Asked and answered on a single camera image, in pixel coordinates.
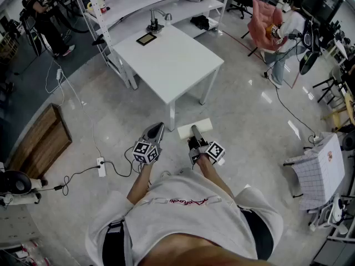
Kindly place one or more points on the yellow wooden chair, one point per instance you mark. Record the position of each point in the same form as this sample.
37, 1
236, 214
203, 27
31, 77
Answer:
337, 118

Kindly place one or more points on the person's white t-shirt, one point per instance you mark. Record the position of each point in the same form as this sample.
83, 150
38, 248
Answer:
180, 217

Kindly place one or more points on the cream rectangular block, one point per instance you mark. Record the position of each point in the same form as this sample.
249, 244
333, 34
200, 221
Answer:
184, 132

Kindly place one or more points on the person's right forearm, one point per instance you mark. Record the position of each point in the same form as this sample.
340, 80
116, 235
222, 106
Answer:
213, 176

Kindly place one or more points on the white low shelf unit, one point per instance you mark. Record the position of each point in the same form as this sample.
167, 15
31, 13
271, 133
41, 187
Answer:
332, 217

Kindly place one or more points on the person's chin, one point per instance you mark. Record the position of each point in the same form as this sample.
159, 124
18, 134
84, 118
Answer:
194, 251

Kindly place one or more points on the black round speaker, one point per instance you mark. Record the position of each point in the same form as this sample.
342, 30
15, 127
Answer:
15, 183

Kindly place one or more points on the silver cone lamp head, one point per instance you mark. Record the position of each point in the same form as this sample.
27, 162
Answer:
168, 17

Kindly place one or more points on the yellow tape roll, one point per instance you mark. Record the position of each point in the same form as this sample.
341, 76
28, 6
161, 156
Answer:
90, 7

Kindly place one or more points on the red label plastic bottle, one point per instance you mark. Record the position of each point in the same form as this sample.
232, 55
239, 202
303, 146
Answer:
101, 1

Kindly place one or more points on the black cloth bundle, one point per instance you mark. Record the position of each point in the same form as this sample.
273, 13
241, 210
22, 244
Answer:
199, 21

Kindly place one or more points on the wooden tray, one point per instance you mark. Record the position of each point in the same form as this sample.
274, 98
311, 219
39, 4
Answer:
38, 143

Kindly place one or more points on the white square table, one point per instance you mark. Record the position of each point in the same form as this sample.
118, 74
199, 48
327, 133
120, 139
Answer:
172, 65

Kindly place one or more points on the white box with checked cloth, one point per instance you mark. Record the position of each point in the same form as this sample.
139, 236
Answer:
319, 173

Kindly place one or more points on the metal stand with round base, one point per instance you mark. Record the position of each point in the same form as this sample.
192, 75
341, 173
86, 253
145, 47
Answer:
153, 23

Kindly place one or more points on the white metal shelving rack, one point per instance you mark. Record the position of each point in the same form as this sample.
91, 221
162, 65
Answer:
133, 7

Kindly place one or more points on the person's left forearm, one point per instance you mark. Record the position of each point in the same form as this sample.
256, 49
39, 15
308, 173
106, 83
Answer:
138, 184

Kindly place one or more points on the black picture frame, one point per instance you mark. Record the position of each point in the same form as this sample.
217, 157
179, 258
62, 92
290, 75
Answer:
146, 39

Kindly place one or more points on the person's right hand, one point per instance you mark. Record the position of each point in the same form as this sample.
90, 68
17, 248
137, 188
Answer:
192, 143

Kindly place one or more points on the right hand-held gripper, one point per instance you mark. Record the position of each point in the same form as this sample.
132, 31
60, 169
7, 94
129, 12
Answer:
215, 151

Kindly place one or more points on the white power adapter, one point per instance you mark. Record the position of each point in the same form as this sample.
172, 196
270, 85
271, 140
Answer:
59, 74

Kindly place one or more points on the pink padded chair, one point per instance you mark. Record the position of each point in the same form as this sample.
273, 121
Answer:
262, 23

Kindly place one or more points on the black stool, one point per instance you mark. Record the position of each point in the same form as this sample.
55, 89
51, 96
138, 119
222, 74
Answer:
330, 90

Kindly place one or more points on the small white power strip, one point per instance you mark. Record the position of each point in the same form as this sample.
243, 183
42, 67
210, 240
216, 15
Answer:
317, 139

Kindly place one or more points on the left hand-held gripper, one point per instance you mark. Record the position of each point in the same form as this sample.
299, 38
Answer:
145, 151

